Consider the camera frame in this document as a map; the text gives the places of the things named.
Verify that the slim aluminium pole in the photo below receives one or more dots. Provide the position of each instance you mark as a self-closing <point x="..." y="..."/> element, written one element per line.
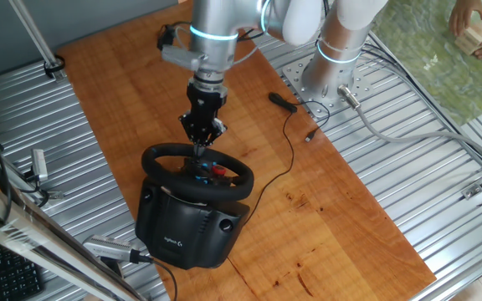
<point x="32" y="31"/>

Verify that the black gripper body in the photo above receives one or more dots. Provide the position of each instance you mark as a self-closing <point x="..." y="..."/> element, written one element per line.
<point x="204" y="104"/>

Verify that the aluminium corner bracket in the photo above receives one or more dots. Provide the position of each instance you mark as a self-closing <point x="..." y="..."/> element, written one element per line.
<point x="472" y="191"/>

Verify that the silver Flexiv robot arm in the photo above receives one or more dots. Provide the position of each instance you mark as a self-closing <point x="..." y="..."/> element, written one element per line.
<point x="216" y="21"/>

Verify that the silver depth camera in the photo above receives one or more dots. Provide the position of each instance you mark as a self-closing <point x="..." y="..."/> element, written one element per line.
<point x="109" y="247"/>
<point x="39" y="165"/>

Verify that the metal corner bracket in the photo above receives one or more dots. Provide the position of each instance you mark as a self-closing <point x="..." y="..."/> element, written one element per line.
<point x="36" y="238"/>

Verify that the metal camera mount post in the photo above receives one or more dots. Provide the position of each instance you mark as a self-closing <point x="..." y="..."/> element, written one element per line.
<point x="54" y="194"/>

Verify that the silver robot mounting plate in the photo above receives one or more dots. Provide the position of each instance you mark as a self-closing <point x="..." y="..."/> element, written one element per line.
<point x="293" y="75"/>

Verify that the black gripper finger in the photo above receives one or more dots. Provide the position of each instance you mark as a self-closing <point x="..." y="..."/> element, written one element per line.
<point x="187" y="125"/>
<point x="215" y="130"/>

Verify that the person right hand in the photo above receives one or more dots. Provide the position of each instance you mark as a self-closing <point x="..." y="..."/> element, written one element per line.
<point x="465" y="12"/>

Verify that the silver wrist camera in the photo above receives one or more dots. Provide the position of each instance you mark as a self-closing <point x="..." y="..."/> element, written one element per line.
<point x="180" y="57"/>

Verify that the wooden block pile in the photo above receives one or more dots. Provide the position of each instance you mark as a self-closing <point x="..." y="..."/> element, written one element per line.
<point x="471" y="38"/>

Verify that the black racing steering wheel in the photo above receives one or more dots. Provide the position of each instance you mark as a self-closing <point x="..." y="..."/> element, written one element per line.
<point x="191" y="184"/>

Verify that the black keyboard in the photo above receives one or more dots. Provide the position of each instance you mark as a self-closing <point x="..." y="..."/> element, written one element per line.
<point x="13" y="276"/>

